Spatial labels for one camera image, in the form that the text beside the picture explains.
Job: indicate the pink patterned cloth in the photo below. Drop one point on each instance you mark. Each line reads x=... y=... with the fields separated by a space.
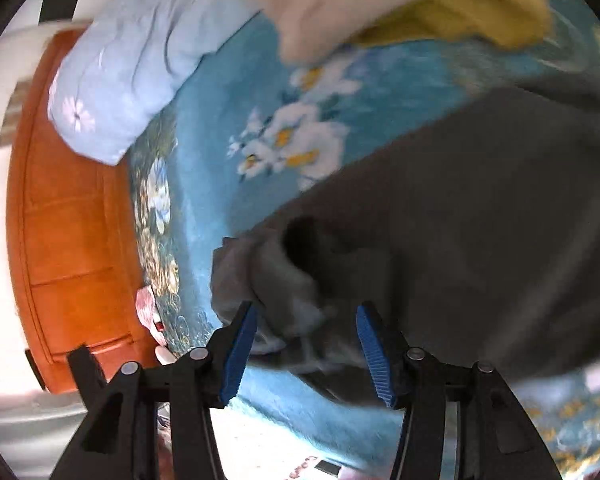
x=148 y=315

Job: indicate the orange wooden headboard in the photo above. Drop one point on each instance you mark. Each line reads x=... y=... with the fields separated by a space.
x=71 y=244

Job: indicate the olive yellow knit garment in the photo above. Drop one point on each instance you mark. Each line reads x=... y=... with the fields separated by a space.
x=507 y=24

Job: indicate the teal floral blanket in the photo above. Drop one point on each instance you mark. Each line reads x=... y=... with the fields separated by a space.
x=245 y=135

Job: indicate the dark grey pants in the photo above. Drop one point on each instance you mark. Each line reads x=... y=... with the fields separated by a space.
x=477 y=236

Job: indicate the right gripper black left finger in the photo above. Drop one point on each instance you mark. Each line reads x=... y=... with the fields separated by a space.
x=206 y=378

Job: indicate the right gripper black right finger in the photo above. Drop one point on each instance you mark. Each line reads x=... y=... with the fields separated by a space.
x=409 y=380

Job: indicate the light blue pillow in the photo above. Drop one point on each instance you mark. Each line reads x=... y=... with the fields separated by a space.
x=129 y=63

